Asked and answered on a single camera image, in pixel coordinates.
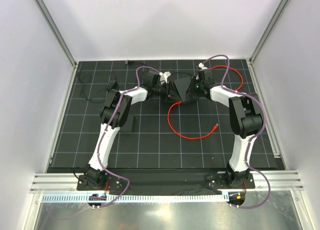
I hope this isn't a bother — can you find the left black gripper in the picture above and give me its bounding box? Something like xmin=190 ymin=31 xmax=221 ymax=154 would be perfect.
xmin=152 ymin=82 xmax=182 ymax=103

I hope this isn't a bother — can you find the black network switch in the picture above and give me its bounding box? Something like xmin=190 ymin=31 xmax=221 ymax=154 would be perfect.
xmin=170 ymin=76 xmax=198 ymax=103
xmin=120 ymin=114 xmax=135 ymax=133

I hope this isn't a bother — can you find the long orange ethernet cable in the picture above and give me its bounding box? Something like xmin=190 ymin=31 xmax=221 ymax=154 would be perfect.
xmin=166 ymin=101 xmax=220 ymax=140

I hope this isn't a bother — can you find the black power cord with plug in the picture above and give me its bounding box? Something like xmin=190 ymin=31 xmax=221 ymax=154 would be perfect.
xmin=124 ymin=60 xmax=193 ymax=83

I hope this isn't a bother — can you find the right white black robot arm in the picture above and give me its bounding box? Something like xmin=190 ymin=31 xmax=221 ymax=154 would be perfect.
xmin=188 ymin=68 xmax=266 ymax=188

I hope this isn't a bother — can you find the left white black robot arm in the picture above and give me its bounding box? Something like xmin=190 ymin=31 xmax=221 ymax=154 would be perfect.
xmin=77 ymin=71 xmax=171 ymax=190

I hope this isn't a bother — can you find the small black plug adapter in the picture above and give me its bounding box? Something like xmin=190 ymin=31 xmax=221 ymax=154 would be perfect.
xmin=106 ymin=80 xmax=118 ymax=92

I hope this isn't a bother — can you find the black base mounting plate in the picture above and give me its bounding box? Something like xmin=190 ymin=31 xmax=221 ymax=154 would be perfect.
xmin=76 ymin=168 xmax=255 ymax=196

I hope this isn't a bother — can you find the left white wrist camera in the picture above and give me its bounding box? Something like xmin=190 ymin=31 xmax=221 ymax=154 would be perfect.
xmin=159 ymin=71 xmax=171 ymax=84

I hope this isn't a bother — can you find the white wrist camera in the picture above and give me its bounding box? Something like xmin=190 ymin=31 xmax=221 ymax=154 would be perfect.
xmin=159 ymin=71 xmax=171 ymax=84
xmin=198 ymin=63 xmax=208 ymax=70

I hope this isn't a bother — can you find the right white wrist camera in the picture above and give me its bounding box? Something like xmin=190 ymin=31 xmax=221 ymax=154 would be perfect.
xmin=198 ymin=63 xmax=208 ymax=70

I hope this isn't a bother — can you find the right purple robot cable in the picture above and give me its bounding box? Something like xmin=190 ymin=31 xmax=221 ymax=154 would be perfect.
xmin=202 ymin=54 xmax=272 ymax=209

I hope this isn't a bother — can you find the thin black adapter cable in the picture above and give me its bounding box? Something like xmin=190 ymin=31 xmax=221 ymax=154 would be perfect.
xmin=76 ymin=69 xmax=120 ymax=103

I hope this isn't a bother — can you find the right aluminium corner post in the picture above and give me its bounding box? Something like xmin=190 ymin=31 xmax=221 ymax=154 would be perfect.
xmin=249 ymin=0 xmax=291 ymax=65

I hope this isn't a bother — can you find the aluminium corner post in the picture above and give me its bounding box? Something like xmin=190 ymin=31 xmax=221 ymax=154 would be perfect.
xmin=34 ymin=0 xmax=77 ymax=68
xmin=249 ymin=0 xmax=291 ymax=65

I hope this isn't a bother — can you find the aluminium front frame rail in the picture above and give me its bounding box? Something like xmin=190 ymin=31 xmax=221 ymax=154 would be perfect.
xmin=30 ymin=170 xmax=304 ymax=193

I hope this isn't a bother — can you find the left aluminium corner post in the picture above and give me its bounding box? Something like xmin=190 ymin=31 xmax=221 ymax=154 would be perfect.
xmin=34 ymin=0 xmax=77 ymax=68

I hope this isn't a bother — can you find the white slotted cable duct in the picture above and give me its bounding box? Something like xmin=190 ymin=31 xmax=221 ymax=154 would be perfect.
xmin=41 ymin=192 xmax=229 ymax=204

